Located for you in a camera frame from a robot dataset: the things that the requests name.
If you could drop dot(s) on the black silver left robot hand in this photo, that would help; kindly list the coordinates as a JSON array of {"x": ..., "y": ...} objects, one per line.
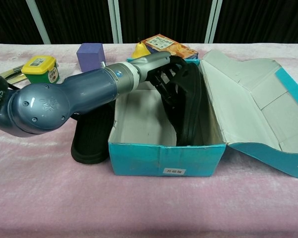
[{"x": 151, "y": 64}]

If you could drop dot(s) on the black slipper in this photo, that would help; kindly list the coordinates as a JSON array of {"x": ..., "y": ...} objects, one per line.
[
  {"x": 191, "y": 111},
  {"x": 89, "y": 138}
]

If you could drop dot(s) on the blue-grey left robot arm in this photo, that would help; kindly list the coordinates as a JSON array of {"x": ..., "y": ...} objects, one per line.
[{"x": 64, "y": 99}]

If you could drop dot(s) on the orange cracker box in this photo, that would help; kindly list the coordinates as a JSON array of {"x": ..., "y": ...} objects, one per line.
[{"x": 169, "y": 45}]

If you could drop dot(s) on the teal cardboard shoe box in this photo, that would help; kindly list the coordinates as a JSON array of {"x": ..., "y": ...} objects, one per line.
[{"x": 164, "y": 158}]

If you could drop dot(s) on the yellow toy pear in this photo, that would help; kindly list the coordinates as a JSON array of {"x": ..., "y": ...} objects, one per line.
[{"x": 140, "y": 50}]

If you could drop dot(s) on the black curtain panel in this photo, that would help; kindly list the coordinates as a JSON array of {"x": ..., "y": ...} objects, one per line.
[
  {"x": 10, "y": 19},
  {"x": 263, "y": 19},
  {"x": 164, "y": 17},
  {"x": 77, "y": 19}
]

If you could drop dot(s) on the purple foam cube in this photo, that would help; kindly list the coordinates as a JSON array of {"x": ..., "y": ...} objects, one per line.
[{"x": 90, "y": 58}]

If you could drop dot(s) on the yellow-lidded green container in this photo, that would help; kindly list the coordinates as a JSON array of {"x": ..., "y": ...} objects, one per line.
[{"x": 41, "y": 70}]

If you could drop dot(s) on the yellow razor blister pack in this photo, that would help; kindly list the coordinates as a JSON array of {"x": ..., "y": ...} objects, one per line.
[{"x": 13, "y": 73}]

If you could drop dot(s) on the pink plush tablecloth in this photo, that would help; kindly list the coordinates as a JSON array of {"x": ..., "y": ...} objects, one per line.
[{"x": 89, "y": 203}]

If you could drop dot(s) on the grey partition post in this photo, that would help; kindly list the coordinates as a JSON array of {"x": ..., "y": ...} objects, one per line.
[
  {"x": 212, "y": 22},
  {"x": 38, "y": 22},
  {"x": 116, "y": 22}
]

